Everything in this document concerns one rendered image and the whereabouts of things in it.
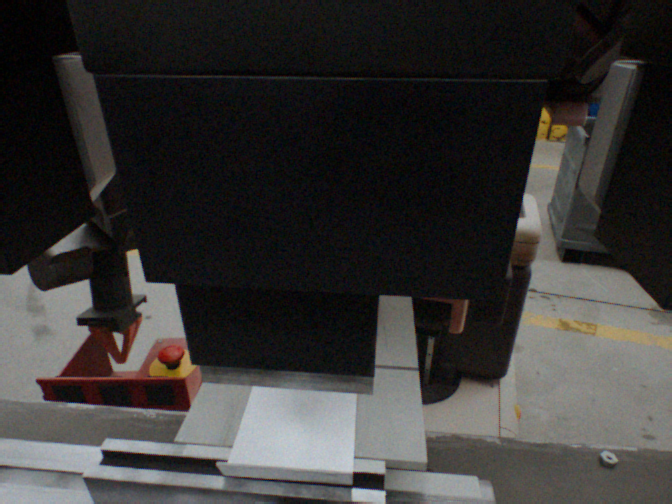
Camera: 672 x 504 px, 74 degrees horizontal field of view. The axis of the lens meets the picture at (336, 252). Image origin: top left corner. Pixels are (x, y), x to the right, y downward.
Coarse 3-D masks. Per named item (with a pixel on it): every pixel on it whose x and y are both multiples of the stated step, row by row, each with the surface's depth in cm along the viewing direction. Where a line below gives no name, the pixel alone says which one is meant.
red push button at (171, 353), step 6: (168, 348) 69; (174, 348) 69; (180, 348) 69; (162, 354) 68; (168, 354) 68; (174, 354) 68; (180, 354) 68; (162, 360) 67; (168, 360) 67; (174, 360) 67; (180, 360) 68; (168, 366) 68; (174, 366) 69
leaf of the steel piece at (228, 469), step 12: (228, 468) 28; (240, 468) 28; (252, 468) 28; (264, 468) 27; (276, 468) 27; (288, 468) 27; (300, 468) 27; (300, 480) 29; (312, 480) 29; (324, 480) 28; (336, 480) 28; (348, 480) 28
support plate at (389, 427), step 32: (384, 320) 44; (384, 352) 40; (416, 352) 40; (224, 384) 37; (384, 384) 36; (416, 384) 37; (192, 416) 34; (224, 416) 34; (384, 416) 34; (416, 416) 34; (384, 448) 31; (416, 448) 31
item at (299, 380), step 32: (192, 288) 22; (224, 288) 22; (192, 320) 23; (224, 320) 22; (256, 320) 22; (288, 320) 22; (320, 320) 22; (352, 320) 22; (192, 352) 24; (224, 352) 24; (256, 352) 23; (288, 352) 23; (320, 352) 23; (352, 352) 23; (256, 384) 26; (288, 384) 25; (320, 384) 25; (352, 384) 25
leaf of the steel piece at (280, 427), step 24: (264, 408) 34; (288, 408) 34; (312, 408) 34; (336, 408) 34; (240, 432) 32; (264, 432) 32; (288, 432) 32; (312, 432) 32; (336, 432) 32; (240, 456) 30; (264, 456) 30; (288, 456) 30; (312, 456) 30; (336, 456) 30
